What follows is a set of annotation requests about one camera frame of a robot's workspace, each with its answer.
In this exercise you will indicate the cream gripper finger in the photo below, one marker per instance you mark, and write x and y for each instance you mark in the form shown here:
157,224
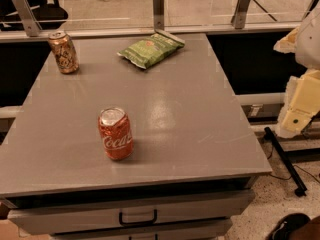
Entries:
301,104
287,44

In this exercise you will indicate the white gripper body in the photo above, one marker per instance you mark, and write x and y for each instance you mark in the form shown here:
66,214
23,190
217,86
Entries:
310,42

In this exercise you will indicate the red coke can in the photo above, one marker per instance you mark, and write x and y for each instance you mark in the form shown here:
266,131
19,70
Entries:
115,131

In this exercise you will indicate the green jalapeno chip bag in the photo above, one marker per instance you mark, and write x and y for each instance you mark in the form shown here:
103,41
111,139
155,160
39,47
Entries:
152,50

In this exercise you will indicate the gold soda can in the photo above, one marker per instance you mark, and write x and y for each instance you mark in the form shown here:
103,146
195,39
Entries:
64,52

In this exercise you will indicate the black floor stand bar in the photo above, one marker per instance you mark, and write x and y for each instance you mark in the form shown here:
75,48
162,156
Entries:
301,188

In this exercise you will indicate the black shoe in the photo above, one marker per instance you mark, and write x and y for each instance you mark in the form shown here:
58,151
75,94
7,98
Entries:
287,225

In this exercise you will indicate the grey cabinet lower drawer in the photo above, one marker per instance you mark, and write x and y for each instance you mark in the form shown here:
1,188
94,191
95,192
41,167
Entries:
190,230

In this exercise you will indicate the grey cabinet drawer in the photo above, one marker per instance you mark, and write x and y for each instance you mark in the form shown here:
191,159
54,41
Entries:
190,230
93,216

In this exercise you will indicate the black office chair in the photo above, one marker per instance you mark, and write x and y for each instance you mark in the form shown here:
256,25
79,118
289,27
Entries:
48,13

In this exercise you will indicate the grey cabinet top drawer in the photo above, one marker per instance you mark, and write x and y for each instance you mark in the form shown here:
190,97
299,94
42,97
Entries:
93,216

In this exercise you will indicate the right metal bracket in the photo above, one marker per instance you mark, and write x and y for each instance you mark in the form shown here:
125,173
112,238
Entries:
238,20

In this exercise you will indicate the metal bracket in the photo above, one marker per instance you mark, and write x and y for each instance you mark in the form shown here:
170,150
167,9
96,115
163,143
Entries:
238,20
29,22
158,14

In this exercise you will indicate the middle metal bracket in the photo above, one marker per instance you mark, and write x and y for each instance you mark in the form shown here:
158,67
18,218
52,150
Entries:
158,14

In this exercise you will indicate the black drawer handle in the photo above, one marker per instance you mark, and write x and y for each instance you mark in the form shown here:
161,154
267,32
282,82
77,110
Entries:
138,221

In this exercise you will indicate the left metal bracket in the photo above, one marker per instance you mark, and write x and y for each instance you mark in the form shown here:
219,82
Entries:
29,22

